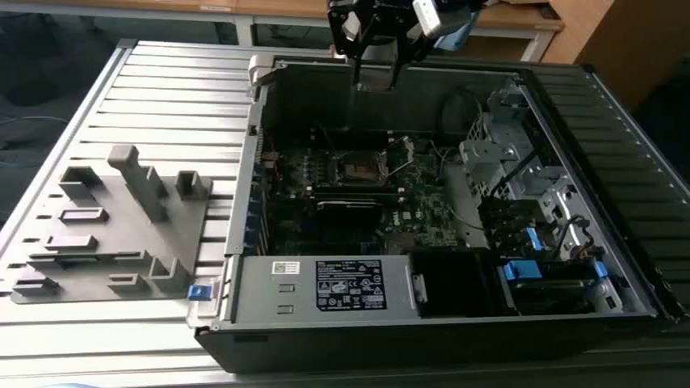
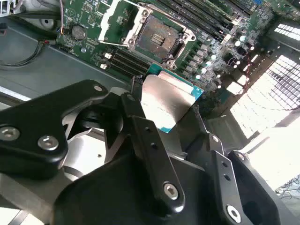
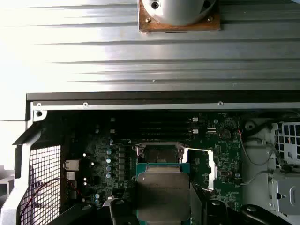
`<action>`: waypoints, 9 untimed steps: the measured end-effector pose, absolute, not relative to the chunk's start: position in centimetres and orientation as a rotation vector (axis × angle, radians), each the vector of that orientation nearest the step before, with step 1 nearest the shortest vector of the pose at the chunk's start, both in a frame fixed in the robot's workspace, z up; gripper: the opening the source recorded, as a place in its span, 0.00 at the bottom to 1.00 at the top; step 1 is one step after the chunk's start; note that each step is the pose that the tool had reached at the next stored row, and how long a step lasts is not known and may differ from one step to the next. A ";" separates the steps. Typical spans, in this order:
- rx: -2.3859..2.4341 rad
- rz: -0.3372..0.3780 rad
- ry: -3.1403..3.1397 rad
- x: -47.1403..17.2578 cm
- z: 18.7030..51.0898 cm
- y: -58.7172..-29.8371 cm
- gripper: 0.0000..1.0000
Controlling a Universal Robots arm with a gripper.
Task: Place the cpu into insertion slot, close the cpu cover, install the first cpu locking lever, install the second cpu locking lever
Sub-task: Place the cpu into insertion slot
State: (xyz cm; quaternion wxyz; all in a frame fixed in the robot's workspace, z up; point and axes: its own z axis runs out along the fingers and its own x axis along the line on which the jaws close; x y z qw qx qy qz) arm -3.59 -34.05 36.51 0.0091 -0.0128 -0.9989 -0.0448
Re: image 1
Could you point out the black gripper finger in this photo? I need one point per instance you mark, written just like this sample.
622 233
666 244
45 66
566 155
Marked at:
399 74
357 72

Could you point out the CPU socket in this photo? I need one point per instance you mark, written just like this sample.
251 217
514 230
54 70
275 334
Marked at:
357 167

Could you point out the RAM slot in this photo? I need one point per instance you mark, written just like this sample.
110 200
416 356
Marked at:
349 187
355 195

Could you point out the silver metal drive cage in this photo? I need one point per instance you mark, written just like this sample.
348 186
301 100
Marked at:
489 153

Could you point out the green motherboard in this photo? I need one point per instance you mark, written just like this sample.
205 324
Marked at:
425 202

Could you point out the black graphics card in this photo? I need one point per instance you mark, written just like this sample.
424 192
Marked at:
347 214

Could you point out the brown chipset heatsink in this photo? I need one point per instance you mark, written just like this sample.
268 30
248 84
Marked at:
399 240

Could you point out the wooden cabinet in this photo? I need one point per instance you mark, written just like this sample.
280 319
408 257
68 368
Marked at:
635 40

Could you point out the blue drive bay tab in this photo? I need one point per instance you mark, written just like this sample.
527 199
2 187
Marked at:
532 239

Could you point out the black fan shroud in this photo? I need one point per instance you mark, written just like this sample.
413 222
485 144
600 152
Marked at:
452 283

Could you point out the hard disk in blue carrier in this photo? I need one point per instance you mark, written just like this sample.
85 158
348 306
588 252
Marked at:
519 271

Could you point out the grey power supply unit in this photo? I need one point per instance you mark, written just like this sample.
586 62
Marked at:
269 307

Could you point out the grey parts rack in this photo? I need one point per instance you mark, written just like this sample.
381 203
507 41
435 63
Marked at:
124 242

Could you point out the blue case latch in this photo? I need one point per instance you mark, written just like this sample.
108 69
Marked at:
199 293

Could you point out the black open PC case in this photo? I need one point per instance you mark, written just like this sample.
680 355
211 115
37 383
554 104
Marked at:
376 347

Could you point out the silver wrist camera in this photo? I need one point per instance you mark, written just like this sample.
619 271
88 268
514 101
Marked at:
431 18

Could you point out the wooden desk white frame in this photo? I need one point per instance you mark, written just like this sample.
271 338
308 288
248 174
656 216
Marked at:
511 22

